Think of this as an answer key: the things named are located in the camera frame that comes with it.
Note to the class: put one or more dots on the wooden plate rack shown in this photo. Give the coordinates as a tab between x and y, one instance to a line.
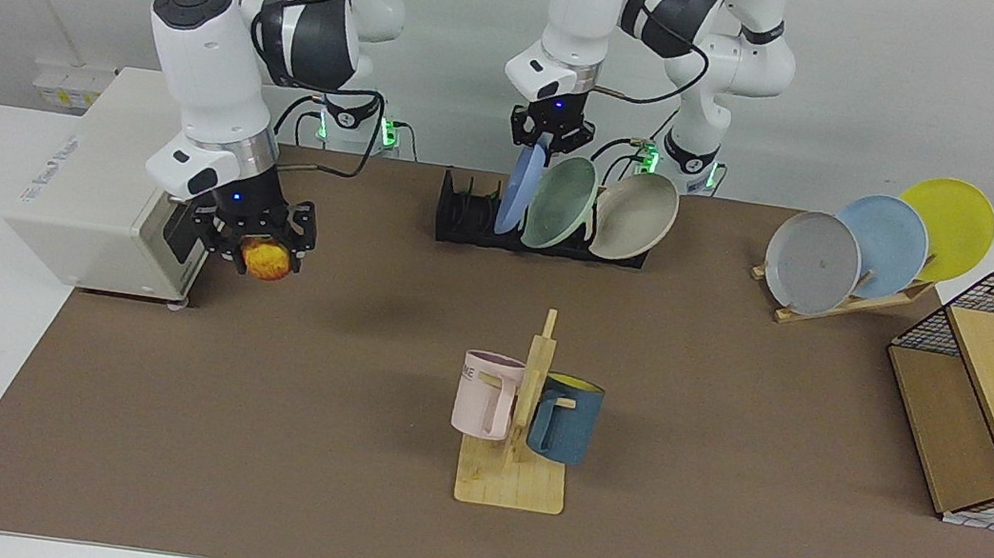
839	307

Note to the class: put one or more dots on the pale green plate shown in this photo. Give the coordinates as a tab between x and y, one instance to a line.
560	201

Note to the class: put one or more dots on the white wall socket strip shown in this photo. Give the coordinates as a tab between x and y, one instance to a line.
67	83

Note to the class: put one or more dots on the wooden cup stand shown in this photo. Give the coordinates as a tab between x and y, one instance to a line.
510	483

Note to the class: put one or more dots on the grey plate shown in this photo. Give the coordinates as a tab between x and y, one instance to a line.
811	263

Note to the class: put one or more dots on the pale toaster oven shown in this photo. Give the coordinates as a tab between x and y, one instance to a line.
85	196

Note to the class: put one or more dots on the black dish rack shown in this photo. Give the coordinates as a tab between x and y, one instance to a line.
462	217

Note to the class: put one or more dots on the light blue plate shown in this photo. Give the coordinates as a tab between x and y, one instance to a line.
890	244

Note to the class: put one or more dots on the beige plate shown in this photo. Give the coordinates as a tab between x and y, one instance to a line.
635	216

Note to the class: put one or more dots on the dark blue plate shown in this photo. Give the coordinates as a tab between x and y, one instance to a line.
518	195

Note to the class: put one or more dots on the pink cup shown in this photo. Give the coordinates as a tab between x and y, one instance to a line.
481	397

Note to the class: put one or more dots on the yellow plate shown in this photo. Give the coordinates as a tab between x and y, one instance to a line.
955	224

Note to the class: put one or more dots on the brown table cloth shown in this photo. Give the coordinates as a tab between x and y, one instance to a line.
710	557

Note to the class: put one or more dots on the dark blue cup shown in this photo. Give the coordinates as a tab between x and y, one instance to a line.
572	423

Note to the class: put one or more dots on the red yellow apple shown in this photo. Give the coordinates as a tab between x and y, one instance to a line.
266	258

